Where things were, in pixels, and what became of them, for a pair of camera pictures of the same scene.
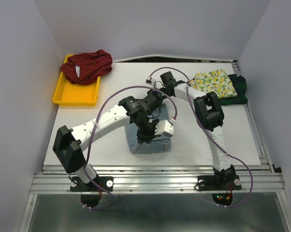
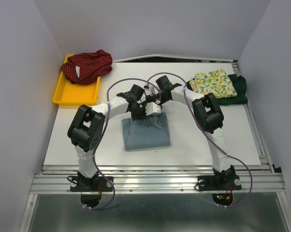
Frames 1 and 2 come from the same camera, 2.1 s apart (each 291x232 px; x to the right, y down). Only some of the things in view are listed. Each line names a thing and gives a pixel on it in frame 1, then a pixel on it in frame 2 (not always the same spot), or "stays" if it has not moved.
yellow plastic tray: x=68 y=94 stays
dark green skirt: x=240 y=84 stays
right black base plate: x=210 y=183 stays
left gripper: x=148 y=137 -> x=134 y=117
